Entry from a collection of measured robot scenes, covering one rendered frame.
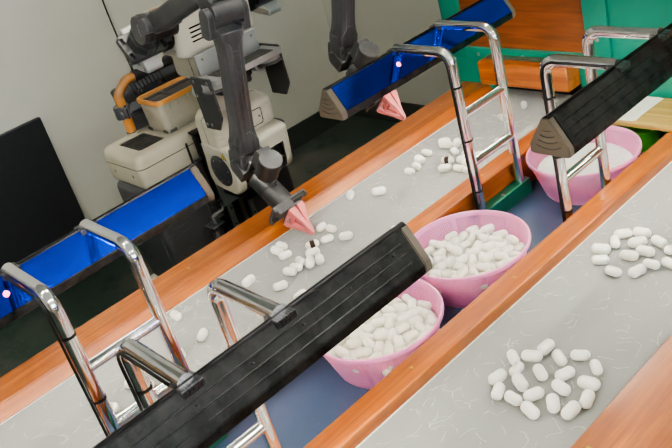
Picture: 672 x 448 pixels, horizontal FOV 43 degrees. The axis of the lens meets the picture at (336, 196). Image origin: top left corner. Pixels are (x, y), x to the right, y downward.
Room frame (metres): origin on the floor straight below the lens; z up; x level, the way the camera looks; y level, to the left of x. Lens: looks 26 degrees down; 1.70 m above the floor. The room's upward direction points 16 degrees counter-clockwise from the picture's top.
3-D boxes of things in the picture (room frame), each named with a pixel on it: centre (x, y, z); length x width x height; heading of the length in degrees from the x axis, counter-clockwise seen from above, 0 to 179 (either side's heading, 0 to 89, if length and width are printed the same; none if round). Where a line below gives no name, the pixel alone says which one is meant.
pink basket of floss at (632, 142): (1.78, -0.59, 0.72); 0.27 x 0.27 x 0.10
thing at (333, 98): (1.90, -0.29, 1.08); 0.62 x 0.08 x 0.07; 126
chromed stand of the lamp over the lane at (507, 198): (1.84, -0.33, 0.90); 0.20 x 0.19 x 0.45; 126
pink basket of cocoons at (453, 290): (1.52, -0.23, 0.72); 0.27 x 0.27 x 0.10
